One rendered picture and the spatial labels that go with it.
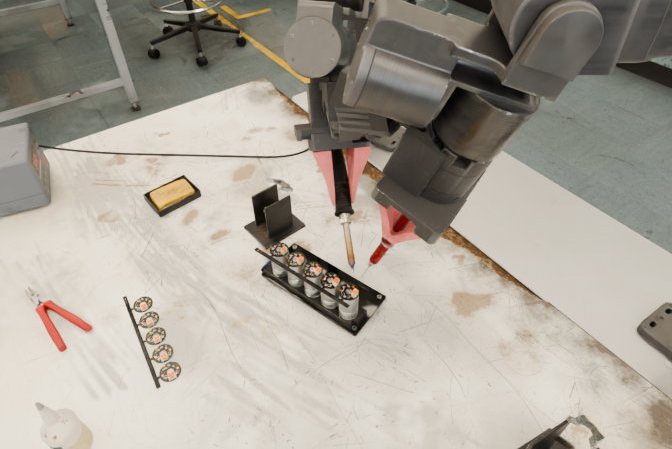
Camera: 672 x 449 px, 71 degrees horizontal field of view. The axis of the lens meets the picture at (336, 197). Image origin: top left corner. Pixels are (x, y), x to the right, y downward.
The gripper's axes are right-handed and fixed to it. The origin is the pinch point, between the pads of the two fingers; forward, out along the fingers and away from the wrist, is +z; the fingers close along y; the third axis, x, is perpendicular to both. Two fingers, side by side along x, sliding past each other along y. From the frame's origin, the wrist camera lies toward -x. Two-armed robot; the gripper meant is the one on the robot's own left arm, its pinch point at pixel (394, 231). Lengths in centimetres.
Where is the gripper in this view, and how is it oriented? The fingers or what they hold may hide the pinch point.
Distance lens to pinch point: 47.4
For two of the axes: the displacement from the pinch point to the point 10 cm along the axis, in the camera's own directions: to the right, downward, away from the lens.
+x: 7.8, 6.0, -1.6
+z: -2.8, 5.7, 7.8
